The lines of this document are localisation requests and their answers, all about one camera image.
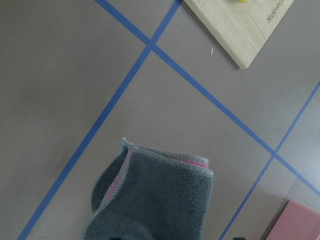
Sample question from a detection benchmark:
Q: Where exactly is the grey microfibre cloth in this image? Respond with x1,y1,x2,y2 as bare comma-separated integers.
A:
81,138,214,240

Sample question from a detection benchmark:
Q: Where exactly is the wooden cutting board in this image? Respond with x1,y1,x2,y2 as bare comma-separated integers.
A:
185,0,294,69

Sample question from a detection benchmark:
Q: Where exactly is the pink plastic bin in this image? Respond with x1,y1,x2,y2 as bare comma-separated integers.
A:
260,199,320,240

